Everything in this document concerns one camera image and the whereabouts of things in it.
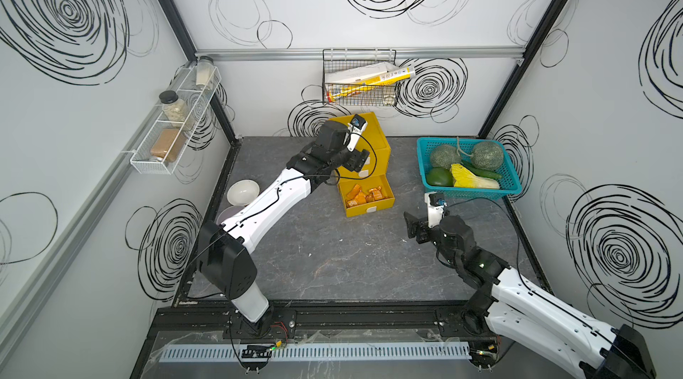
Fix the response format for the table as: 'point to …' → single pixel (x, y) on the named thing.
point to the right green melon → (487, 156)
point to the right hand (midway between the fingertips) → (418, 212)
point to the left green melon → (445, 156)
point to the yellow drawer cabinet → (373, 140)
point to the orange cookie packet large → (356, 196)
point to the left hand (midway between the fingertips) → (355, 143)
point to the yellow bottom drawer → (366, 183)
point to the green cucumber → (482, 173)
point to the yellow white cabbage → (463, 178)
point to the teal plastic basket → (509, 182)
